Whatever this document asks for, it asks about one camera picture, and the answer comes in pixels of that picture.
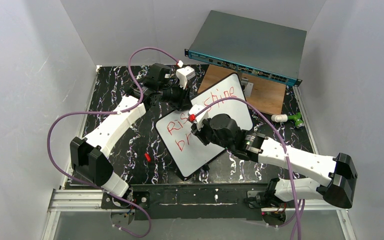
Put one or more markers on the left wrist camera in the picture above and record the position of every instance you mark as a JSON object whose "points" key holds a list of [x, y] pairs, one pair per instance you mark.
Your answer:
{"points": [[184, 74]]}

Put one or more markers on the aluminium rail frame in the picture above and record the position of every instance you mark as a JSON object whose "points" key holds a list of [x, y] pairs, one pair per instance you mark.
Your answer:
{"points": [[168, 212]]}

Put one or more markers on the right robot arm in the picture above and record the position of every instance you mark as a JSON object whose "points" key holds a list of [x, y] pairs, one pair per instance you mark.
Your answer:
{"points": [[329, 178]]}

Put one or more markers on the wooden board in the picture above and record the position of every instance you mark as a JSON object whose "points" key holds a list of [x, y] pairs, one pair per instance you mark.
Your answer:
{"points": [[267, 96]]}

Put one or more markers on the red marker cap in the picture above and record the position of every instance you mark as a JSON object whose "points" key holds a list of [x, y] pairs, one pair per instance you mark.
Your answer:
{"points": [[148, 157]]}

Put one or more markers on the green white toy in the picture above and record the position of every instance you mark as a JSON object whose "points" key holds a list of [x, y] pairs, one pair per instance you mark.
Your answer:
{"points": [[295, 118]]}

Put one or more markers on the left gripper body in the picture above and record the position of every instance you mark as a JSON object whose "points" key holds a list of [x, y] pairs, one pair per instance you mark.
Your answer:
{"points": [[181, 98]]}

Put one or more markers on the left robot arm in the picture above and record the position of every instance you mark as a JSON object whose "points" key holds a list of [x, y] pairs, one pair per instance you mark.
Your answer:
{"points": [[90, 154]]}

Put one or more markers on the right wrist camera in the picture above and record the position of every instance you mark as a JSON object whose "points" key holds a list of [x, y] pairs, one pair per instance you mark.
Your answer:
{"points": [[196, 115]]}

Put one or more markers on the blue network switch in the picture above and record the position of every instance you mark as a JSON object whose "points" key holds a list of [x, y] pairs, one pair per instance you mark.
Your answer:
{"points": [[249, 46]]}

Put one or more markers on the metal bracket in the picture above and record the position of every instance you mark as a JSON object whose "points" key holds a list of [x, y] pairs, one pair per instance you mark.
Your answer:
{"points": [[246, 86]]}

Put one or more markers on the white whiteboard black frame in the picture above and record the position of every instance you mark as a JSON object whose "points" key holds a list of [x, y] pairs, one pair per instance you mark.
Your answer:
{"points": [[174, 129]]}

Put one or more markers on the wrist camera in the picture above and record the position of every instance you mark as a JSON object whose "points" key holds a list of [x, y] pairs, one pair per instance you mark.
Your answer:
{"points": [[184, 74], [196, 115]]}

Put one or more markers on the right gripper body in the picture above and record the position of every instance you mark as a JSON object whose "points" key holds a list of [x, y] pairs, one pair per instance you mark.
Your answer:
{"points": [[199, 133]]}

